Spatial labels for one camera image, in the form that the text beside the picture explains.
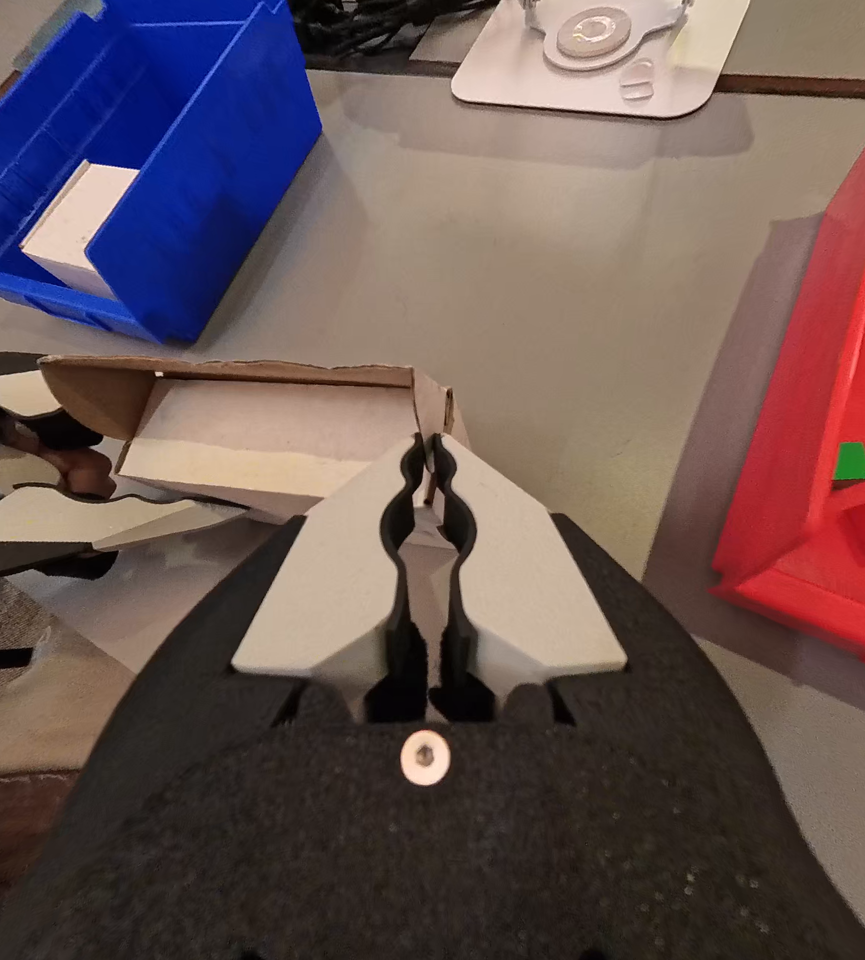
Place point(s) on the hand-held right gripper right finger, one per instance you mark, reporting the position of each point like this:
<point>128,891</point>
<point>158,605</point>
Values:
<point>545,600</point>

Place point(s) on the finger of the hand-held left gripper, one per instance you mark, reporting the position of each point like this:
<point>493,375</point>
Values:
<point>50,521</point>
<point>24,394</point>

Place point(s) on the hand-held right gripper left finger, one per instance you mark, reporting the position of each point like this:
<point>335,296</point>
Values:
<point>312,600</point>

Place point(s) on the white cardboard box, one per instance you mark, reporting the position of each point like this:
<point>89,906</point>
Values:
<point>76,217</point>
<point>252,442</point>

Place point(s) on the blue plastic bin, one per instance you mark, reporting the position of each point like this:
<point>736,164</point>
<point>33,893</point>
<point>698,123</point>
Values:
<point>200,187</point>

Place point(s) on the red plastic bin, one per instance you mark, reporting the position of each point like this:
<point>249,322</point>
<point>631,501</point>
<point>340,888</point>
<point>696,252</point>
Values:
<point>792,450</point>

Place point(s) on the small green cube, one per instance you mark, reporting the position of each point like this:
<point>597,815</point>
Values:
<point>852,461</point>

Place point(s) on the wooden document stand white base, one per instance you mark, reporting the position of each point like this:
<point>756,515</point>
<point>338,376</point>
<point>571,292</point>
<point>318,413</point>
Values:
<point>492,82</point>

